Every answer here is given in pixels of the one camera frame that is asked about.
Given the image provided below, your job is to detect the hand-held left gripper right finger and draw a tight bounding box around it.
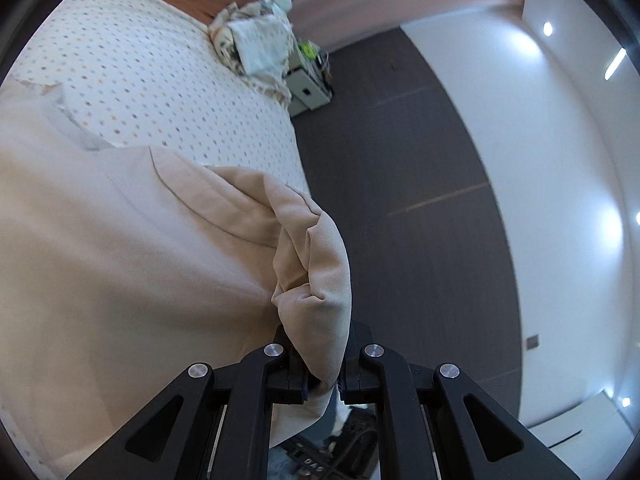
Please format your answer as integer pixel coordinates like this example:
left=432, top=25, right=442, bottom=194
left=337, top=320, right=581, bottom=480

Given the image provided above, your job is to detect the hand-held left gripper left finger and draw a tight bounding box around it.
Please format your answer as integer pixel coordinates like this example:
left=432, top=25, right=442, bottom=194
left=65, top=324, right=321, bottom=480

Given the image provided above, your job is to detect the large beige jacket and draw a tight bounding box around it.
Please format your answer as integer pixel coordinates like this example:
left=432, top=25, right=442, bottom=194
left=0, top=82, right=351, bottom=480

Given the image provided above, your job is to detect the dark object with white trim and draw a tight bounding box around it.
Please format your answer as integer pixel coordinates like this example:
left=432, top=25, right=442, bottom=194
left=267, top=402, right=378, bottom=480

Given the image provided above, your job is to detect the white bedside cabinet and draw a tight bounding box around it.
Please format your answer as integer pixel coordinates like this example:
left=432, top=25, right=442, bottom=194
left=285, top=57, right=333, bottom=118

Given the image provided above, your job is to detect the bed with dotted sheet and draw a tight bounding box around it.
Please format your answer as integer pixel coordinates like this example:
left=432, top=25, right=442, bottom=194
left=0, top=0, right=311, bottom=201

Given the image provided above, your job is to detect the white patterned folded cloth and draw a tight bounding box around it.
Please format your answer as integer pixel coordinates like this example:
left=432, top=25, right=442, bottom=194
left=227, top=12, right=293, bottom=76

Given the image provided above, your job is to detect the cream fringed throw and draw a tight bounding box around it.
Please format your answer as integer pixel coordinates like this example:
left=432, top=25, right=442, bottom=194
left=207, top=0, right=293, bottom=108

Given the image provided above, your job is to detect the strip ceiling light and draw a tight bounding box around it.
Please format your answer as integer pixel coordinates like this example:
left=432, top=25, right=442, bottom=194
left=604, top=47, right=627, bottom=81

